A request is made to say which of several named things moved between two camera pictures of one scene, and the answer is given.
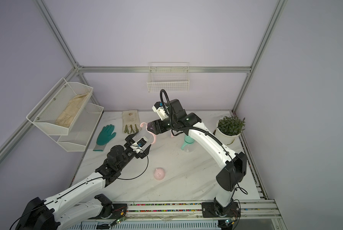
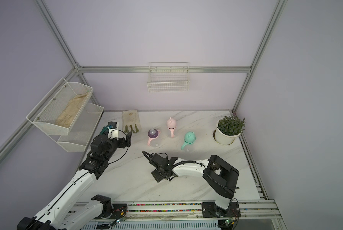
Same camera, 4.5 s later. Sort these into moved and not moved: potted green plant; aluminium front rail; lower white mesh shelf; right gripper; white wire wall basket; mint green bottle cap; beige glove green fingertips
Moved: right gripper
Not moved: potted green plant; white wire wall basket; mint green bottle cap; aluminium front rail; lower white mesh shelf; beige glove green fingertips
